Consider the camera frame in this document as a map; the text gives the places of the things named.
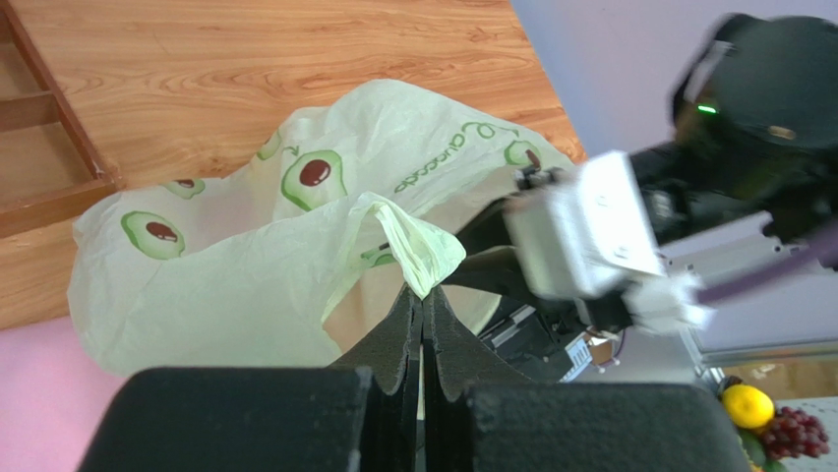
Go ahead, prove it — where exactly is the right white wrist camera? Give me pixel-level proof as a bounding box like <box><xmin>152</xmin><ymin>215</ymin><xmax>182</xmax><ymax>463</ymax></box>
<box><xmin>503</xmin><ymin>151</ymin><xmax>715</xmax><ymax>335</ymax></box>

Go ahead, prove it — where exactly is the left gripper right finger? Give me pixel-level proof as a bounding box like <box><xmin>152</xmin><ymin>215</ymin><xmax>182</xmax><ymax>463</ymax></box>
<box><xmin>422</xmin><ymin>289</ymin><xmax>749</xmax><ymax>472</ymax></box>

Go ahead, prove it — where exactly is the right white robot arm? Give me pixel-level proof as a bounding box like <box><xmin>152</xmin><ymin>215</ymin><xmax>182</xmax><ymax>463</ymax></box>
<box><xmin>447</xmin><ymin>14</ymin><xmax>837</xmax><ymax>311</ymax></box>

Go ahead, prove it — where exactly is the pink folded cloth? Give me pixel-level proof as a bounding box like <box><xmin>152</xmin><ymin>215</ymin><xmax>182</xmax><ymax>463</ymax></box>
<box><xmin>1</xmin><ymin>318</ymin><xmax>125</xmax><ymax>472</ymax></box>

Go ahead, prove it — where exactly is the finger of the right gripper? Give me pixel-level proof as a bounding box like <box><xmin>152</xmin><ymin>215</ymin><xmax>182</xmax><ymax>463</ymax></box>
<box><xmin>455</xmin><ymin>166</ymin><xmax>564</xmax><ymax>253</ymax></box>
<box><xmin>441</xmin><ymin>247</ymin><xmax>539</xmax><ymax>305</ymax></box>

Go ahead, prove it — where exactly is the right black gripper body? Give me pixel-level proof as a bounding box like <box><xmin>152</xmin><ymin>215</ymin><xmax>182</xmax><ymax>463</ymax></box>
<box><xmin>630</xmin><ymin>143</ymin><xmax>837</xmax><ymax>246</ymax></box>

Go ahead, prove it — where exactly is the background fruit bowl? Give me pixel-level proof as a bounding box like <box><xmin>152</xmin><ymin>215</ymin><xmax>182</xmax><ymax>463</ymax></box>
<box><xmin>717</xmin><ymin>377</ymin><xmax>831</xmax><ymax>471</ymax></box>

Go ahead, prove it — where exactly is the wooden divider tray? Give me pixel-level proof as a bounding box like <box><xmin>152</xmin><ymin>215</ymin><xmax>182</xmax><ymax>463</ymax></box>
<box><xmin>1</xmin><ymin>1</ymin><xmax>117</xmax><ymax>237</ymax></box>

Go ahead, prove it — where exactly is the avocado print plastic bag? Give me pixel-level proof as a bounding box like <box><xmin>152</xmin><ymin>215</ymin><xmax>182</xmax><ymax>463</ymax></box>
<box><xmin>67</xmin><ymin>80</ymin><xmax>571</xmax><ymax>377</ymax></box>

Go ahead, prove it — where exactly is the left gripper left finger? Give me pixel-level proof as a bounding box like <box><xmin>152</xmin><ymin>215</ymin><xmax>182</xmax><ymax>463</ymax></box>
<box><xmin>80</xmin><ymin>289</ymin><xmax>421</xmax><ymax>471</ymax></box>

